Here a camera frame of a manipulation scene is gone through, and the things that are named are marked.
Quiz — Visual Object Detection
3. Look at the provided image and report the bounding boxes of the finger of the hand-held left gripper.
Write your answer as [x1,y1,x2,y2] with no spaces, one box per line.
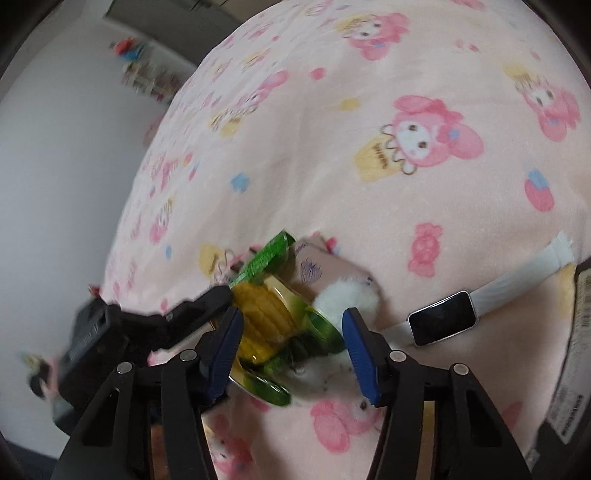
[121,285,235,363]

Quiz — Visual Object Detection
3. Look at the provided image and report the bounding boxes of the yellow corn plush toy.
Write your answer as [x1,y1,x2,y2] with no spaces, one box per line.
[228,274,347,407]

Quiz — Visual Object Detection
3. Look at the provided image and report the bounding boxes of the dark grey cardboard box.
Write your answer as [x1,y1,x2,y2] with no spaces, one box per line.
[531,258,591,468]

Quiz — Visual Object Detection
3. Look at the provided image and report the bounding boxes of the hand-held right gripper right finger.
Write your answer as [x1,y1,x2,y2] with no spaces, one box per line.
[341,306,532,480]

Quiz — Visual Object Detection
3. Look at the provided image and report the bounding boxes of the green snack packet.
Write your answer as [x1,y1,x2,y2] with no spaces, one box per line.
[233,231,297,288]

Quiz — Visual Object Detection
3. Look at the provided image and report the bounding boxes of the pink printed blanket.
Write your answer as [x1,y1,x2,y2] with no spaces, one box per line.
[98,0,591,480]

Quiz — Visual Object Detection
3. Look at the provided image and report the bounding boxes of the red and blue toy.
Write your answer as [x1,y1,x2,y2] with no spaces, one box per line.
[110,39,147,62]

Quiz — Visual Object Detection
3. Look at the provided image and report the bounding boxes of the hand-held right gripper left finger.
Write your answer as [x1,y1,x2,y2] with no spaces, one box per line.
[60,305,245,480]

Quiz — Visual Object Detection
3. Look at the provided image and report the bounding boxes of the white strap smartwatch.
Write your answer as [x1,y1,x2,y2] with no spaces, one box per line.
[381,232,575,348]

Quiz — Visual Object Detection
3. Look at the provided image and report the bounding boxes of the pink tissue packet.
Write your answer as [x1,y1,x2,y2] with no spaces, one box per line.
[292,237,377,302]

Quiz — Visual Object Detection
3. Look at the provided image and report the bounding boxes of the white storage shelf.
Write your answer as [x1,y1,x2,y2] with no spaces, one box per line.
[121,59,184,103]

